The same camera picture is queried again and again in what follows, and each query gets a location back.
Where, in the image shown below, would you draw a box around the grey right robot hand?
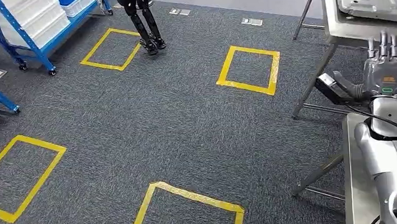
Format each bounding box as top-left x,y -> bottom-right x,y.
330,29 -> 397,101

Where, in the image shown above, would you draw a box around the steel workbench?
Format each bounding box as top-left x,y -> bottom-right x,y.
285,0 -> 397,120
286,110 -> 397,224

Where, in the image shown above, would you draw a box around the yellow floor tape square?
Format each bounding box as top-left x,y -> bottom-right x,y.
126,176 -> 246,224

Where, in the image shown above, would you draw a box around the black robot legs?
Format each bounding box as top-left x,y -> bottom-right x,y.
115,0 -> 168,58

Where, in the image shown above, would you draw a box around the white plastic crate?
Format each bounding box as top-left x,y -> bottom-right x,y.
7,0 -> 68,34
60,0 -> 99,19
26,13 -> 73,50
0,0 -> 60,16

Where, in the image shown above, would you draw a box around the blue wheeled shelf rack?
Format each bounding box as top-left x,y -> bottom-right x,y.
0,0 -> 117,80

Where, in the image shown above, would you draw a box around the black cable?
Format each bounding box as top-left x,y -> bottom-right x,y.
345,102 -> 397,144

